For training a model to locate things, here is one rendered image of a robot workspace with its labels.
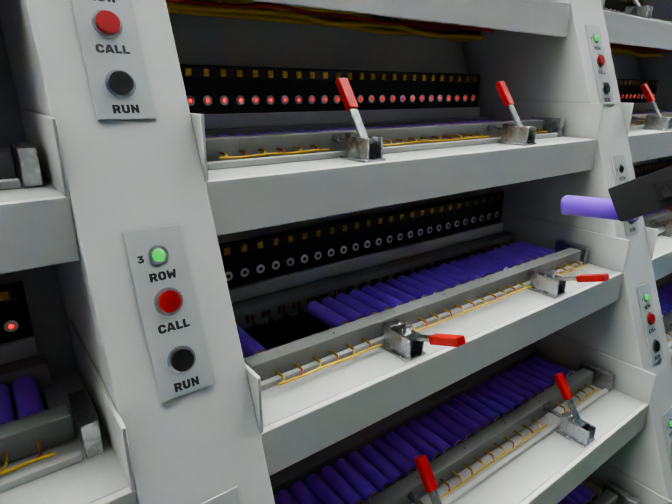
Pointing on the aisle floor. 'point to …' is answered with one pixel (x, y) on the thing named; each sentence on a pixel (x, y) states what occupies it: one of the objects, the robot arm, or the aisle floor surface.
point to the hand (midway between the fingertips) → (665, 188)
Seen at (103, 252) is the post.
